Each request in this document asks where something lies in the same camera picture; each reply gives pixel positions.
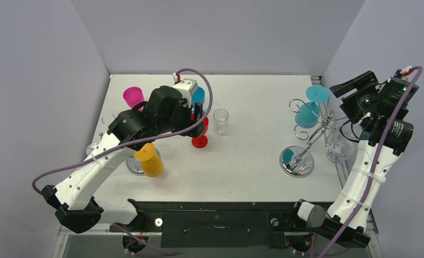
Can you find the pink plastic wine glass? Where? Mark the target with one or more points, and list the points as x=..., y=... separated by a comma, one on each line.
x=133, y=96

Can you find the chrome wine glass rack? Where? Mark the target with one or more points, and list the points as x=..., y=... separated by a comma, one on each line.
x=107, y=119
x=297, y=161

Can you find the clear glass tumbler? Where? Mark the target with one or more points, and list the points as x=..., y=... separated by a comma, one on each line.
x=220, y=120

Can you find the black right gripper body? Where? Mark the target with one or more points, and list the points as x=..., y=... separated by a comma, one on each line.
x=352, y=87

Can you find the blue plastic wine glass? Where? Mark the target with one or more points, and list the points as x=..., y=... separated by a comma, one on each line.
x=198, y=97

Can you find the chrome right wine glass rack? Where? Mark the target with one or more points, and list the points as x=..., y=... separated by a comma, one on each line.
x=297, y=161

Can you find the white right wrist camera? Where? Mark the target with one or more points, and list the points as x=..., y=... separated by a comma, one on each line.
x=404, y=73

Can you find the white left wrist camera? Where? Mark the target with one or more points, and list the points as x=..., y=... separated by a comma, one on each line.
x=187, y=87

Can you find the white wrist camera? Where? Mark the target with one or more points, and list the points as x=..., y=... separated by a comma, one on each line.
x=404, y=73
x=187, y=87

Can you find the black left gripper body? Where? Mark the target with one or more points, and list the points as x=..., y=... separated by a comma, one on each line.
x=181, y=121

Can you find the red plastic wine glass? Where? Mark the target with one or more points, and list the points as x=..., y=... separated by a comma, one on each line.
x=202, y=140

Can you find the teal wine glass far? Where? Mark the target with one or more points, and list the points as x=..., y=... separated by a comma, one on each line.
x=309, y=113

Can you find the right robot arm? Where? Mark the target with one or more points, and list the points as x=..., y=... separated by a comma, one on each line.
x=379, y=109

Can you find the clear patterned wine glass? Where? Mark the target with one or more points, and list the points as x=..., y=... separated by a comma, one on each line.
x=338, y=147

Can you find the chrome left wine glass rack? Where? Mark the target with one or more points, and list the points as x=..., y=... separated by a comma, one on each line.
x=107, y=119

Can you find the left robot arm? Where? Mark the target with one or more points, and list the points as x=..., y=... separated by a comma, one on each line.
x=128, y=133

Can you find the orange plastic wine glass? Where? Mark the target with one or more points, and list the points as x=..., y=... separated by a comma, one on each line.
x=150, y=163

